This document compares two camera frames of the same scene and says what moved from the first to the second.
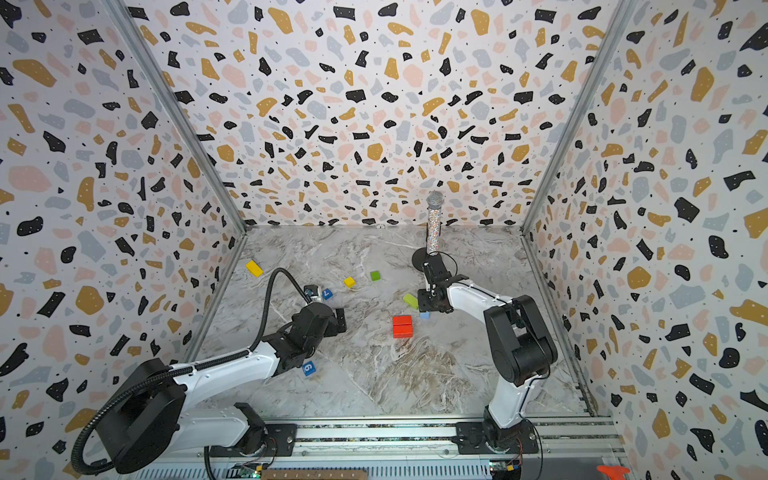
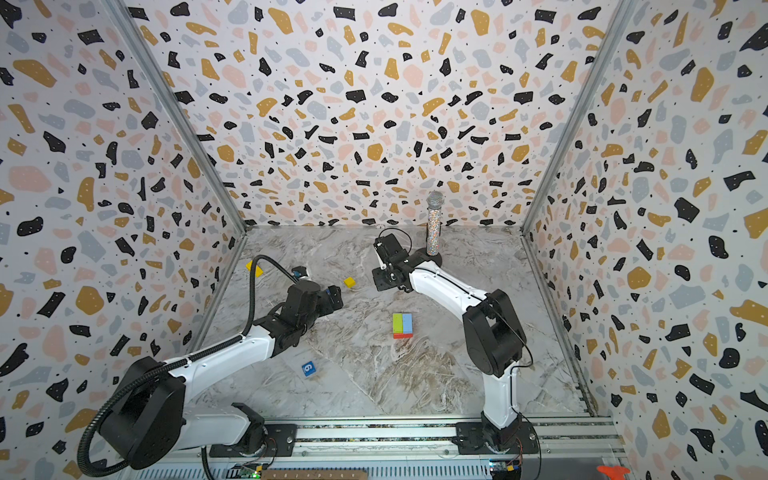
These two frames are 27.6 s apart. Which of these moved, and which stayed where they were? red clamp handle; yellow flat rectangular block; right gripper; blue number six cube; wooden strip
Moved: right gripper
Stayed: wooden strip; red clamp handle; blue number six cube; yellow flat rectangular block
